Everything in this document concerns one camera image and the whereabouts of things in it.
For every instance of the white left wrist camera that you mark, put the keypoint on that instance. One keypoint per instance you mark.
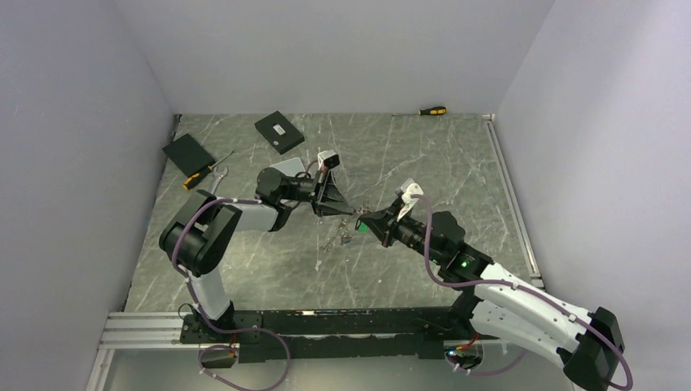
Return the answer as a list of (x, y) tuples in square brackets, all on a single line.
[(327, 160)]

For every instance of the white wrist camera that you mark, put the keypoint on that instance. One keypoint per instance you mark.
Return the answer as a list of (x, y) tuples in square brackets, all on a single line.
[(327, 160), (409, 194)]

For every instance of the yellow black screwdriver far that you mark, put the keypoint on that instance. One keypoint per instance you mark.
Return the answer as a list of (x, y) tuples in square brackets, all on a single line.
[(434, 111)]

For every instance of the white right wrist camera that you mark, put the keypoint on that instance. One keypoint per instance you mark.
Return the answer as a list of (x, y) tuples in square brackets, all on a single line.
[(409, 194)]

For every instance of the yellow black screwdriver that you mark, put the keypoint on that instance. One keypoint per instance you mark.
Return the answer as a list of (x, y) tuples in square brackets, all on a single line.
[(196, 178), (434, 111)]

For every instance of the aluminium frame rail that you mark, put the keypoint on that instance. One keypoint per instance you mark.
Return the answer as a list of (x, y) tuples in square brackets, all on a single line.
[(316, 263)]

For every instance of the large silver wrench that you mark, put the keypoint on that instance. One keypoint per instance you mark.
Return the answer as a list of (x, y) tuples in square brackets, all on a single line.
[(219, 173)]

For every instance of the round metal keyring plate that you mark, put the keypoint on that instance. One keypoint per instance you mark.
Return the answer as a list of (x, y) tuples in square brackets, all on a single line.
[(342, 232)]

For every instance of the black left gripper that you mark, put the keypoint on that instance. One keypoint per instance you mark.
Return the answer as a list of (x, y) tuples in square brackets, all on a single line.
[(326, 198)]

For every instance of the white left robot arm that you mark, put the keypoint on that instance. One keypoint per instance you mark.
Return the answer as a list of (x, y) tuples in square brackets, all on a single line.
[(197, 238)]

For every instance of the green key tag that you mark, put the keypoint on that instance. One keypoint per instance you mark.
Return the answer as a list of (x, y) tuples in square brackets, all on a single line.
[(361, 227)]

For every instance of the clear plastic container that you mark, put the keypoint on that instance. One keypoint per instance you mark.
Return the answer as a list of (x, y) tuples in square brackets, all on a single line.
[(290, 167)]

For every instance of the yellow black screwdriver left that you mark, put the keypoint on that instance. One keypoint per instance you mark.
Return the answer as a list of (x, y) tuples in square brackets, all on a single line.
[(196, 178)]

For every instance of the plain black box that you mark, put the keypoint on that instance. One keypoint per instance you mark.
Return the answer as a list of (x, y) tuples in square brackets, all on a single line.
[(188, 155)]

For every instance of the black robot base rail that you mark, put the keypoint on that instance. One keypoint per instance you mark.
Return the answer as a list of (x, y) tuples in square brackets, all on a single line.
[(262, 335)]

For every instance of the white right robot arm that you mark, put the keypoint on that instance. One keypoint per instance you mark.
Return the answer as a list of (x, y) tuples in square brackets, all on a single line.
[(587, 345)]

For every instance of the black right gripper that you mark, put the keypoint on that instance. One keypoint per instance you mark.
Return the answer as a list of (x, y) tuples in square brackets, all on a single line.
[(382, 225)]

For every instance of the black box with label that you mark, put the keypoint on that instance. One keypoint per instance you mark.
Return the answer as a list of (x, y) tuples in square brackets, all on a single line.
[(279, 132)]

